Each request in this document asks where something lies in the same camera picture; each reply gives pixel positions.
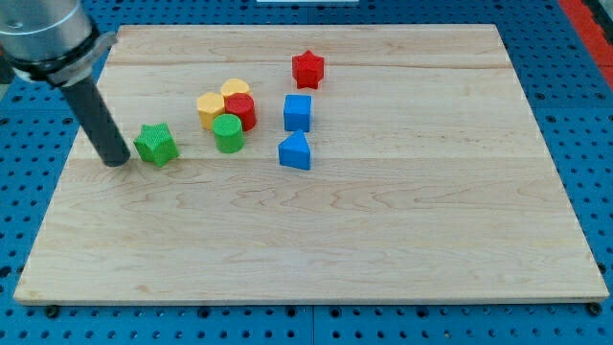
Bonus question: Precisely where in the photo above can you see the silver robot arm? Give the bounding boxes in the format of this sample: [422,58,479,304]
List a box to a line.
[1,0,117,87]

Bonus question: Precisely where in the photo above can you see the blue triangle block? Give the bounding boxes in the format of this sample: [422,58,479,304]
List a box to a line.
[278,129,311,171]

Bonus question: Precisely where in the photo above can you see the blue cube block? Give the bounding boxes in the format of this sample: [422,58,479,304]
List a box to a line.
[284,94,312,132]

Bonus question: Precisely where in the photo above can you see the light wooden board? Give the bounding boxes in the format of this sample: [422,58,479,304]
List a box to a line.
[13,24,609,306]

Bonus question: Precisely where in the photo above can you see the green cylinder block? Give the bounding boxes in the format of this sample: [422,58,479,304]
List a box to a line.
[213,114,245,153]

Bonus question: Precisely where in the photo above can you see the red cylinder block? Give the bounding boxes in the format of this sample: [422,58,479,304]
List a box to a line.
[225,93,257,131]

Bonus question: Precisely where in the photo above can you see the red star block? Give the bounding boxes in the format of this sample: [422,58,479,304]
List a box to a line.
[291,50,326,90]

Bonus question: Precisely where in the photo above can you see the yellow cylinder block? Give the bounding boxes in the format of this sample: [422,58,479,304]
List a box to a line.
[220,78,252,99]

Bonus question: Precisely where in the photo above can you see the yellow hexagon block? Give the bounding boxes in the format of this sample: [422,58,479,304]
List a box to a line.
[196,92,225,129]

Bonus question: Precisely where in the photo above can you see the green star block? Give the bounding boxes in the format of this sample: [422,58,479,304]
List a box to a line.
[133,123,179,167]

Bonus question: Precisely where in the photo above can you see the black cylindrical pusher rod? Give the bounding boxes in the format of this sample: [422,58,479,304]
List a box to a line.
[60,76,130,167]

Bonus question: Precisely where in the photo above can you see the red strip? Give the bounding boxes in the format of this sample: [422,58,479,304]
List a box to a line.
[558,0,612,87]

